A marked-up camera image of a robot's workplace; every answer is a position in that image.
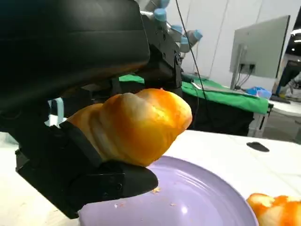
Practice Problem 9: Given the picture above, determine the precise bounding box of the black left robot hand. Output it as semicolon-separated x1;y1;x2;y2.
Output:
0;0;183;219

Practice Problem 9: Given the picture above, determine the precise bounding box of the orange white toy bread roll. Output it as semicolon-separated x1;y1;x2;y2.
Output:
246;193;301;226
66;87;193;168

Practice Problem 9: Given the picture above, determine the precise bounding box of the pale green mug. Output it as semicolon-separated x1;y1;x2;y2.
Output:
44;97;65;127

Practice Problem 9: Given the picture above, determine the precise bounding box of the green table cloth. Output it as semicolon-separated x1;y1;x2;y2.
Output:
119;73;270;115

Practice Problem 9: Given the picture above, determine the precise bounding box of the black table drape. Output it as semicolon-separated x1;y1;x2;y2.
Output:
182;93;256;137

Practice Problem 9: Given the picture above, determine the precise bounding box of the grey computer monitor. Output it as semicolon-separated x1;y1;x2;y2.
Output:
229;15;291;90

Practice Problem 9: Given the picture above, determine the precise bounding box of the blue plastic bag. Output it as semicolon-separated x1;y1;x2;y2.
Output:
244;86;272;98

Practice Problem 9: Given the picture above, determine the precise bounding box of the lilac plate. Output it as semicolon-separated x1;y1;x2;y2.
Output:
78;155;259;226

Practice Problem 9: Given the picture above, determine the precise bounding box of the black table grommet hole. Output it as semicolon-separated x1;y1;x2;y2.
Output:
246;141;270;153

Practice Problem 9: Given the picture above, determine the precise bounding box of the thin black hanging cable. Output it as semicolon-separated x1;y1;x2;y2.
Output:
175;0;208;101

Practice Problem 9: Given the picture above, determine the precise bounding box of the white table frame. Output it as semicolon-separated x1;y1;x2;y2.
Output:
248;103;275;138

